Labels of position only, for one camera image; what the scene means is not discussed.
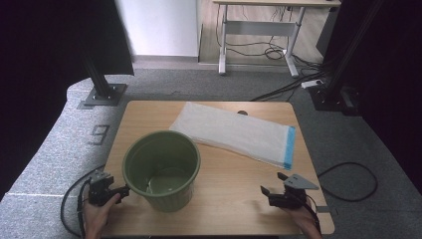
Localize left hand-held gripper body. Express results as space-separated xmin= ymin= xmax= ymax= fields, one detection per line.
xmin=87 ymin=169 xmax=117 ymax=207

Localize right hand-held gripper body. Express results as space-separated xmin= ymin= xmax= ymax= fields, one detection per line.
xmin=268 ymin=173 xmax=320 ymax=210

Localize green plastic bucket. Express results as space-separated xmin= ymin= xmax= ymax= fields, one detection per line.
xmin=121 ymin=129 xmax=202 ymax=213

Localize white plastic bag blue band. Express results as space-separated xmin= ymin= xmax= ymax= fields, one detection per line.
xmin=168 ymin=101 xmax=297 ymax=171

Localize person's left hand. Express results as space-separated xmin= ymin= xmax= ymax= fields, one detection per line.
xmin=82 ymin=193 xmax=122 ymax=239

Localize person's right hand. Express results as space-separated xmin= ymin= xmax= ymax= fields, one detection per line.
xmin=286 ymin=200 xmax=323 ymax=239

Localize black metal stand square base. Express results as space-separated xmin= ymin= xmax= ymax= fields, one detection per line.
xmin=78 ymin=54 xmax=128 ymax=109

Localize white power strip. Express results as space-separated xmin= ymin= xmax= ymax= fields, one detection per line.
xmin=301 ymin=79 xmax=323 ymax=90

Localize black metal stand dark base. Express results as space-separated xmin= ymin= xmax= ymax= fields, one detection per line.
xmin=308 ymin=0 xmax=387 ymax=117

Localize black curtain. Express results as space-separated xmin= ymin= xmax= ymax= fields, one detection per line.
xmin=316 ymin=0 xmax=422 ymax=197
xmin=0 ymin=0 xmax=135 ymax=201

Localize dark grey panel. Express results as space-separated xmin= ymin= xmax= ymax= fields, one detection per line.
xmin=316 ymin=5 xmax=341 ymax=58

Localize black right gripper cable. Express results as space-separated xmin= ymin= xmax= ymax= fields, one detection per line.
xmin=306 ymin=194 xmax=322 ymax=233

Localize thin black floor cable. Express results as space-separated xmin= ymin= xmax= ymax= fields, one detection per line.
xmin=60 ymin=164 xmax=106 ymax=239

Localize black looped floor cable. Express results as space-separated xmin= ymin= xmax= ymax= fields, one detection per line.
xmin=316 ymin=161 xmax=379 ymax=203

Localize black floor cable bundle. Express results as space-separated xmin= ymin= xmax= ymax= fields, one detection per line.
xmin=250 ymin=55 xmax=334 ymax=103

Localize tangled black cables under desk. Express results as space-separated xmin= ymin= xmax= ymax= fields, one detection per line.
xmin=215 ymin=4 xmax=327 ymax=68

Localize white frame desk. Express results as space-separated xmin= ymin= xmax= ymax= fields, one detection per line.
xmin=212 ymin=0 xmax=342 ymax=79

